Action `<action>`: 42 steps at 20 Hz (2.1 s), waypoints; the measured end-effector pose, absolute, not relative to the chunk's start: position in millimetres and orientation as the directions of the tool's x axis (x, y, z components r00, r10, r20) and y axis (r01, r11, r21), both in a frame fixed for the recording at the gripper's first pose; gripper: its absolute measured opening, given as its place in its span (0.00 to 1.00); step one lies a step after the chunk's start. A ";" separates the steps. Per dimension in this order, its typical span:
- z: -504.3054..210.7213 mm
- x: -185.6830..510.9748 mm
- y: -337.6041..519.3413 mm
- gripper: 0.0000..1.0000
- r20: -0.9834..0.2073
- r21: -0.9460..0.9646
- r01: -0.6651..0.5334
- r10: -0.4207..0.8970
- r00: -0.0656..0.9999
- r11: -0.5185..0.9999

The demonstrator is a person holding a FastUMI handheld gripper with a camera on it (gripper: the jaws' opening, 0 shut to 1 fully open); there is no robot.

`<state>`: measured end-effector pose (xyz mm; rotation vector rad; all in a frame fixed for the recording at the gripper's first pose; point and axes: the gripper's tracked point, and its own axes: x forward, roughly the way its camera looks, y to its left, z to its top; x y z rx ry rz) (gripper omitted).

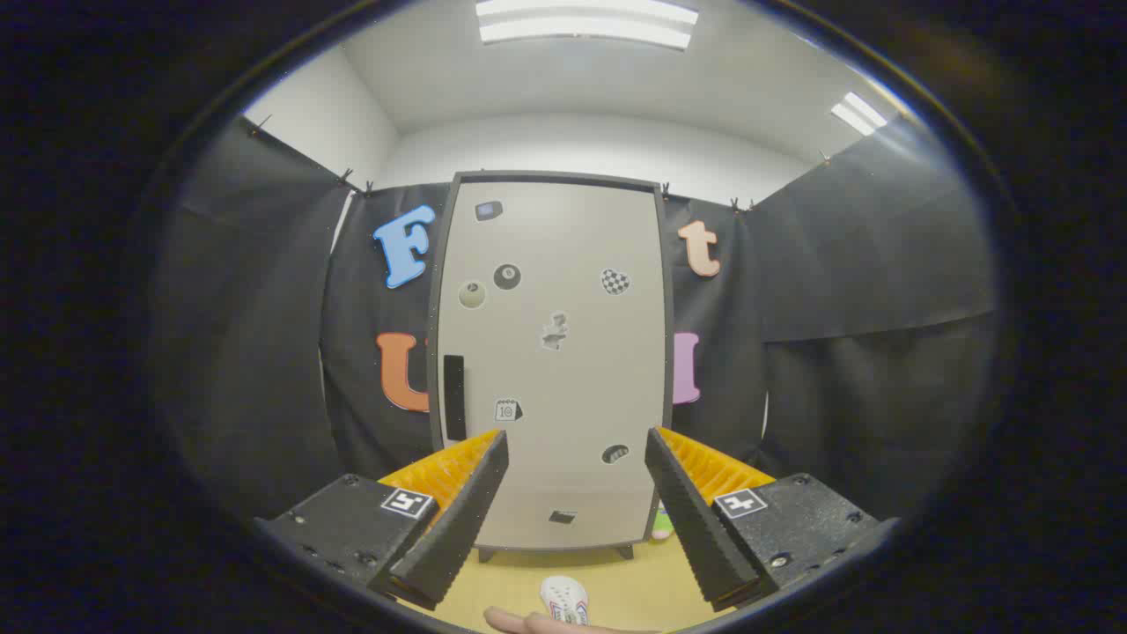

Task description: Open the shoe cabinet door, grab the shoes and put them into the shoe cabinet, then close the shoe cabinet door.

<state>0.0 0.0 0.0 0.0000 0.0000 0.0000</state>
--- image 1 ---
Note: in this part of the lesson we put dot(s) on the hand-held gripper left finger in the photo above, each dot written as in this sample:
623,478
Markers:
458,528

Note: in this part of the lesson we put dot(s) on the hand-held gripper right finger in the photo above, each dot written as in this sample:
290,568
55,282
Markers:
696,528

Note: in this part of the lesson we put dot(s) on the white striped shoe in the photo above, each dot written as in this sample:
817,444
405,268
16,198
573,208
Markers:
563,599

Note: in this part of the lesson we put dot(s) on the grey shoe cabinet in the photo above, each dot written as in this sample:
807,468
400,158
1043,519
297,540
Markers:
555,177

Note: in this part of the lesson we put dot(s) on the green plush toy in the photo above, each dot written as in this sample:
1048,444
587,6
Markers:
661,525

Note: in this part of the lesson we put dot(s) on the black backdrop cloth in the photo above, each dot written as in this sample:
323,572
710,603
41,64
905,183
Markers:
836,308

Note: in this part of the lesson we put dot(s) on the small ceiling light panel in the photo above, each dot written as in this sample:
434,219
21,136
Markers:
858,113

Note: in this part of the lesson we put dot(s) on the long ceiling light panel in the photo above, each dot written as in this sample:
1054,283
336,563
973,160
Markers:
585,22

